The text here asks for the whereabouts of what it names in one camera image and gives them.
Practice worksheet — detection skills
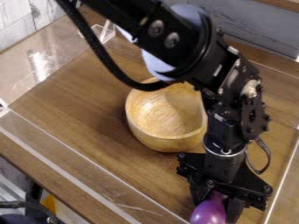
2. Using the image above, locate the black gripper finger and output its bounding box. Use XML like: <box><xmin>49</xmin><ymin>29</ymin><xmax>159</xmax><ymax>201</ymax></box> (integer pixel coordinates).
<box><xmin>227</xmin><ymin>198</ymin><xmax>246</xmax><ymax>224</ymax></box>
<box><xmin>189</xmin><ymin>178</ymin><xmax>211</xmax><ymax>206</ymax></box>

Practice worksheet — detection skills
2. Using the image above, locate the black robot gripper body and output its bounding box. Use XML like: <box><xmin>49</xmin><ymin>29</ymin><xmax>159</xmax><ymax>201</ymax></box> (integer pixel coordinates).
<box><xmin>175</xmin><ymin>145</ymin><xmax>275</xmax><ymax>212</ymax></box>

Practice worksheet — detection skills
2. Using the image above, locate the purple toy eggplant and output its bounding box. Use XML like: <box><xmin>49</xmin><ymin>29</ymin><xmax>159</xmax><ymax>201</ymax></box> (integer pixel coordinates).
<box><xmin>191</xmin><ymin>191</ymin><xmax>227</xmax><ymax>224</ymax></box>

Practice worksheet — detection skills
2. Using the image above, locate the brown wooden bowl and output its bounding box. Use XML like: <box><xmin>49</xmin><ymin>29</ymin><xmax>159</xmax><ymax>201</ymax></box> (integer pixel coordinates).
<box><xmin>125</xmin><ymin>83</ymin><xmax>207</xmax><ymax>153</ymax></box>

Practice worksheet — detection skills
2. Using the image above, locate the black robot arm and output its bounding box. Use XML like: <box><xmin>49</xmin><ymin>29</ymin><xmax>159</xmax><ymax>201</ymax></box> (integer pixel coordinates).
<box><xmin>80</xmin><ymin>0</ymin><xmax>272</xmax><ymax>224</ymax></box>

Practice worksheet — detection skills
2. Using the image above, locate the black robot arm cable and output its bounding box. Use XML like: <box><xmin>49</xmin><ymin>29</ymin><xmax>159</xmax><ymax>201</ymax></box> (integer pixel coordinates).
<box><xmin>53</xmin><ymin>0</ymin><xmax>173</xmax><ymax>93</ymax></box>

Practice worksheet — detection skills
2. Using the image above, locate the black cable bottom left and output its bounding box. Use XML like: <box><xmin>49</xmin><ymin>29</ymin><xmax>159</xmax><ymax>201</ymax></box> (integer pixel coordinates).
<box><xmin>0</xmin><ymin>200</ymin><xmax>59</xmax><ymax>224</ymax></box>

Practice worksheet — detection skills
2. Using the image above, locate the clear acrylic corner bracket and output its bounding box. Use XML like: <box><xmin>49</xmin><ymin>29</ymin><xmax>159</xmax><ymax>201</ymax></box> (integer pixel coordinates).
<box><xmin>91</xmin><ymin>24</ymin><xmax>116</xmax><ymax>44</ymax></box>

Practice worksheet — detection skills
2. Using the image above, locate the clear acrylic tray wall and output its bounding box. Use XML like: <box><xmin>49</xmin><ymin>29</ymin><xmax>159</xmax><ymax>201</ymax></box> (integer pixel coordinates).
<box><xmin>0</xmin><ymin>18</ymin><xmax>299</xmax><ymax>224</ymax></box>

